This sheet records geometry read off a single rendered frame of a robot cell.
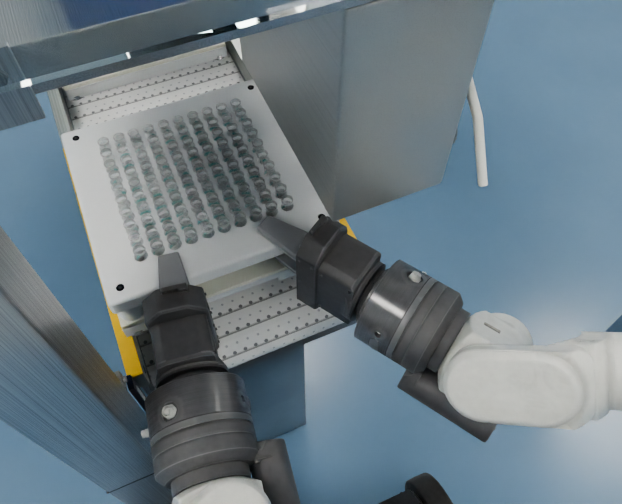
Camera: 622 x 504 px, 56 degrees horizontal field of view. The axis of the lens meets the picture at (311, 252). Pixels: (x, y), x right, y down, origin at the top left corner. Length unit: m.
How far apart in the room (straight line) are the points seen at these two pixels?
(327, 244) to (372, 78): 0.20
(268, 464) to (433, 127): 0.30
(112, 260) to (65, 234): 1.27
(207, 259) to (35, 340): 0.26
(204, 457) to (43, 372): 0.15
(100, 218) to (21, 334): 0.30
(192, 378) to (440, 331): 0.22
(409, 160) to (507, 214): 1.42
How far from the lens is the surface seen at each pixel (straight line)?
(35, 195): 2.02
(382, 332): 0.55
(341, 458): 1.48
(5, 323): 0.36
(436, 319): 0.54
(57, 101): 0.91
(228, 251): 0.60
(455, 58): 0.42
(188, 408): 0.50
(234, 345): 0.67
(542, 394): 0.52
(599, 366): 0.53
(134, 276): 0.60
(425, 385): 0.58
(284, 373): 1.14
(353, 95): 0.39
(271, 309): 0.68
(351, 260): 0.55
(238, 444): 0.50
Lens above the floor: 1.44
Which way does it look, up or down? 57 degrees down
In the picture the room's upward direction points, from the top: straight up
